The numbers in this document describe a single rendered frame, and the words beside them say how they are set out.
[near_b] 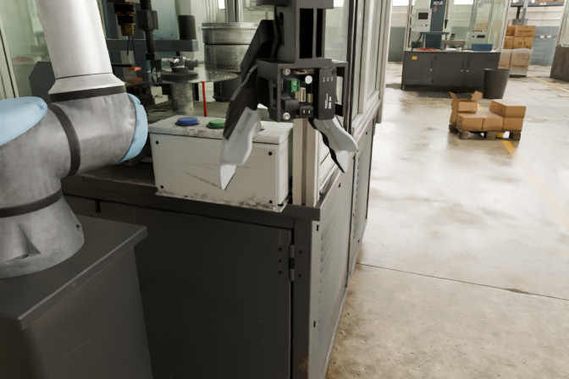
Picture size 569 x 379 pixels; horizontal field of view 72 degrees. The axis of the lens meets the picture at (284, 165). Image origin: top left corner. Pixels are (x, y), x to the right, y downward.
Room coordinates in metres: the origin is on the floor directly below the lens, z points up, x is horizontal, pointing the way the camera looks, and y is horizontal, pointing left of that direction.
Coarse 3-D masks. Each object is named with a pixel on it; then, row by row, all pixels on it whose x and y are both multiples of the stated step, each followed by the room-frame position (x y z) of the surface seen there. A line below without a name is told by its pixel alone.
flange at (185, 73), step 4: (172, 68) 1.15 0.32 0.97; (176, 68) 1.14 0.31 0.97; (180, 68) 1.14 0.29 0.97; (184, 68) 1.15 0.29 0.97; (164, 72) 1.16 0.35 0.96; (168, 72) 1.15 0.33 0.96; (172, 72) 1.14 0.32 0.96; (176, 72) 1.14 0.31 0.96; (180, 72) 1.14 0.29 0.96; (184, 72) 1.14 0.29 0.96; (188, 72) 1.15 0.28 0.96; (192, 72) 1.16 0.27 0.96; (196, 72) 1.17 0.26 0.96; (160, 76) 1.14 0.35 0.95; (164, 76) 1.12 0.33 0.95; (168, 76) 1.11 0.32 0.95; (172, 76) 1.11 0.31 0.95; (176, 76) 1.11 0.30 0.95; (180, 76) 1.11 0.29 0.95; (184, 76) 1.11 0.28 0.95; (188, 76) 1.12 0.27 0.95; (192, 76) 1.13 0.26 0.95; (196, 76) 1.14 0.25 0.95
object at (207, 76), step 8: (200, 72) 1.26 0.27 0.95; (208, 72) 1.26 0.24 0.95; (216, 72) 1.26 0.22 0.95; (224, 72) 1.26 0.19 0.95; (128, 80) 1.05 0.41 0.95; (136, 80) 1.05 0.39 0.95; (144, 80) 1.05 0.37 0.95; (152, 80) 1.05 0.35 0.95; (160, 80) 1.05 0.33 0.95; (168, 80) 1.05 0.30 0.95; (176, 80) 1.05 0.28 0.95; (184, 80) 1.05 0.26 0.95; (192, 80) 1.05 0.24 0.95; (200, 80) 1.05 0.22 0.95; (208, 80) 1.05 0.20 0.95; (216, 80) 1.05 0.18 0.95
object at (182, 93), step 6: (174, 84) 1.13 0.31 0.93; (180, 84) 1.13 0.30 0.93; (186, 84) 1.14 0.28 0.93; (174, 90) 1.13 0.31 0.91; (180, 90) 1.13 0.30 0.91; (186, 90) 1.14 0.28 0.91; (174, 96) 1.13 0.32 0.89; (180, 96) 1.13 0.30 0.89; (186, 96) 1.14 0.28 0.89; (174, 102) 1.14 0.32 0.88; (180, 102) 1.13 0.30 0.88; (186, 102) 1.14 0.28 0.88; (192, 102) 1.16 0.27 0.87; (174, 108) 1.14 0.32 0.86; (180, 108) 1.13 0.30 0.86; (186, 108) 1.14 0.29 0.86; (192, 108) 1.16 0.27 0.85
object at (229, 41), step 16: (208, 32) 1.84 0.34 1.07; (224, 32) 1.80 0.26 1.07; (240, 32) 1.81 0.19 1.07; (208, 48) 1.85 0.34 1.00; (224, 48) 1.80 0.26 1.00; (240, 48) 1.81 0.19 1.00; (208, 64) 1.85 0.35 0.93; (224, 64) 1.80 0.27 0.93; (224, 80) 1.84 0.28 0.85; (240, 80) 1.84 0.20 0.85; (224, 96) 1.84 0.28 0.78
